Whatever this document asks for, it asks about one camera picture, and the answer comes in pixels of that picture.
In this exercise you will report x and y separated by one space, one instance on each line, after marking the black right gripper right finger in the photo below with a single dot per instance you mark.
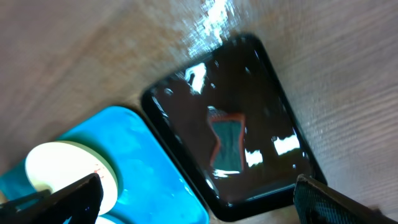
315 203

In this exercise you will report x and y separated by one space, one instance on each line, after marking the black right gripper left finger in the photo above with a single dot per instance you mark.
78 202

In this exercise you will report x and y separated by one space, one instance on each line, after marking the orange and black sponge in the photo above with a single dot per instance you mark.
228 155

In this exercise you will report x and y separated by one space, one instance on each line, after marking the teal plastic tray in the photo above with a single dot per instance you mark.
151 189

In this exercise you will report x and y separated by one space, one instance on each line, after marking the black water tray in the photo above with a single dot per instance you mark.
237 77

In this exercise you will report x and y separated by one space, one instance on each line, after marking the light blue plate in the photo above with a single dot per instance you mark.
54 165

